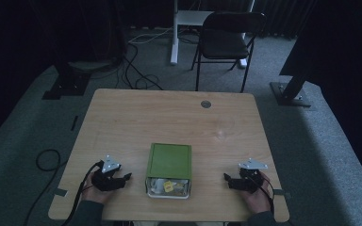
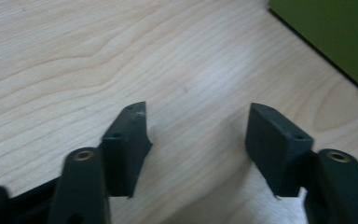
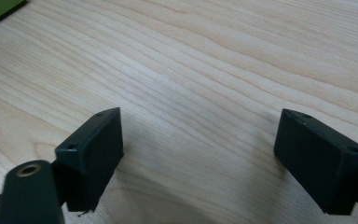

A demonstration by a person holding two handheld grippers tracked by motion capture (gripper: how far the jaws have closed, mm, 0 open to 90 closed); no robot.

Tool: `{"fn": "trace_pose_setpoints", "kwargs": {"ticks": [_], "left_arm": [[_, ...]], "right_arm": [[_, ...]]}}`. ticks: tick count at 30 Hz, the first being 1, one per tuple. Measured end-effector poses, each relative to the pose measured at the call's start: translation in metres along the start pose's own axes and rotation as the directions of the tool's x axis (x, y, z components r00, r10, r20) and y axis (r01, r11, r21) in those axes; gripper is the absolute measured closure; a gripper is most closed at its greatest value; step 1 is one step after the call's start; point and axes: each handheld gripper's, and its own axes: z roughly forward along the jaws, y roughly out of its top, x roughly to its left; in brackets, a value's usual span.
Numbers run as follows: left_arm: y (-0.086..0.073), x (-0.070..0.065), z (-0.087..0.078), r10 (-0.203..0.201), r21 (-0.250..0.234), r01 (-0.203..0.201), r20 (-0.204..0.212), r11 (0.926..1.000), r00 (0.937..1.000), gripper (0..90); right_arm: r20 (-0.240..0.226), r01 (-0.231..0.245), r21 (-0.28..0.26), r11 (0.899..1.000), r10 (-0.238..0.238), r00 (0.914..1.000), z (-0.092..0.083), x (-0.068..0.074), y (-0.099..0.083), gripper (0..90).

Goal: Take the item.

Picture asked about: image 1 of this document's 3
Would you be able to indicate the person's left hand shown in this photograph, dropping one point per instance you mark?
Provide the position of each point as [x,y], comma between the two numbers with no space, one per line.
[95,194]

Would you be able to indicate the black stand base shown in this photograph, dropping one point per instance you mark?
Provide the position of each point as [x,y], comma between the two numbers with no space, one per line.
[67,84]
[290,94]

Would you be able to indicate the grey round table grommet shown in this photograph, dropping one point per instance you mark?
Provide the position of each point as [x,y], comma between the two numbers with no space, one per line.
[205,104]

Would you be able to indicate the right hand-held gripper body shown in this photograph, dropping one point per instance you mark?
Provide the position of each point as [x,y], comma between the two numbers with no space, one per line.
[250,179]

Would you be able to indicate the person's right hand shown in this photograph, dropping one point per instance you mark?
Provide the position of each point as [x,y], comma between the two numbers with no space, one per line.
[259,199]

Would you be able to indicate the grey tape piece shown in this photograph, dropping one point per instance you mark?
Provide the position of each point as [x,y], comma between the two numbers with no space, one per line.
[282,193]
[60,192]

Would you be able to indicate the white desk frame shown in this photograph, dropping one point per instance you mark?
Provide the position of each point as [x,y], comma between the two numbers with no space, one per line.
[177,31]

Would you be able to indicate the black floor strip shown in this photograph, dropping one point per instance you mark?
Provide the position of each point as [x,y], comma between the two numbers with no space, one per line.
[74,123]

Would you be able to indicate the green lidded box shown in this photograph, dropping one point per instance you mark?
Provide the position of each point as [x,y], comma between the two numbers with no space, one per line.
[169,163]

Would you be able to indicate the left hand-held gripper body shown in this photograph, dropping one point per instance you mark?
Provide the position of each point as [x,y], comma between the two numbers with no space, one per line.
[106,175]

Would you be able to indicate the yellow packet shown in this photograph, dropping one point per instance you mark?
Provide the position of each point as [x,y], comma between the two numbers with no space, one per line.
[168,186]

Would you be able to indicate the black folding chair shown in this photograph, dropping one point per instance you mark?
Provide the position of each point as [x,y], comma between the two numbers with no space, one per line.
[224,44]

